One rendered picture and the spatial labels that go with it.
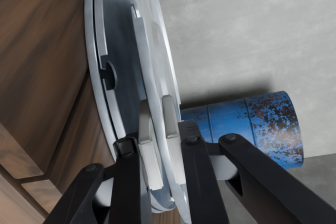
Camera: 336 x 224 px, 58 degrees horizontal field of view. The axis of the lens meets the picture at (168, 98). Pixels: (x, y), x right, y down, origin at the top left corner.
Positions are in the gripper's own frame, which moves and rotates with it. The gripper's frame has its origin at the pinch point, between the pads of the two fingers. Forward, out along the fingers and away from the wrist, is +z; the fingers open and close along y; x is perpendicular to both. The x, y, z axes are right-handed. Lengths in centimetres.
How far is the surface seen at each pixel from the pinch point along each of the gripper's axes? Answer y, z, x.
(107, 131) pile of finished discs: -4.0, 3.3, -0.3
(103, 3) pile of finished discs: -2.5, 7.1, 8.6
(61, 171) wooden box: -5.6, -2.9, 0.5
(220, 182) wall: 36, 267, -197
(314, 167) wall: 134, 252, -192
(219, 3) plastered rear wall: 48, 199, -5
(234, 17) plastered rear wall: 58, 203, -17
